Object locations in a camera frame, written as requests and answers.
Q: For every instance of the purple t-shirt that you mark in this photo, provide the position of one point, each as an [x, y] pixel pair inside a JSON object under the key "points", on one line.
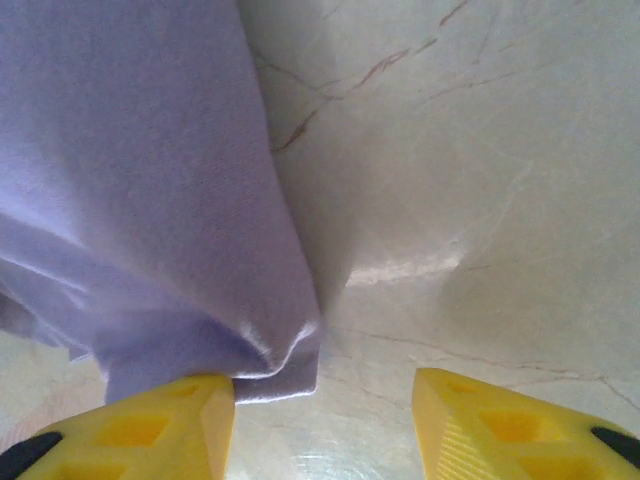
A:
{"points": [[140, 175]]}

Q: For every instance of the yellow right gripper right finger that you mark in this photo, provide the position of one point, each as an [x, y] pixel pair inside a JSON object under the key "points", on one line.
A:
{"points": [[500, 440]]}

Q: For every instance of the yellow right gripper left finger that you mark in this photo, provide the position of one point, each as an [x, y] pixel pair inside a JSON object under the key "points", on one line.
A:
{"points": [[150, 440]]}

